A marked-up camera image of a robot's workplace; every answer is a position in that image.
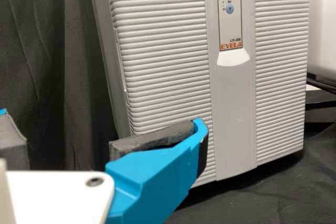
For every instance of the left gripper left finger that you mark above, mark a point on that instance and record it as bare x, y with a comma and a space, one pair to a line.
11, 145

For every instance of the white box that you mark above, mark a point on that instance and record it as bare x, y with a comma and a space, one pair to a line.
326, 11

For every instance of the white incubator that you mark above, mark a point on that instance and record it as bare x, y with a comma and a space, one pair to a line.
105, 32

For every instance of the incubator door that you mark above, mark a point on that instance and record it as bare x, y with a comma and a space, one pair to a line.
162, 51

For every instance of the black platform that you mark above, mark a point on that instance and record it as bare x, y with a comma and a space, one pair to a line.
320, 100

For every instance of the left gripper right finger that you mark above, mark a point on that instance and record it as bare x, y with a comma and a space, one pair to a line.
157, 176

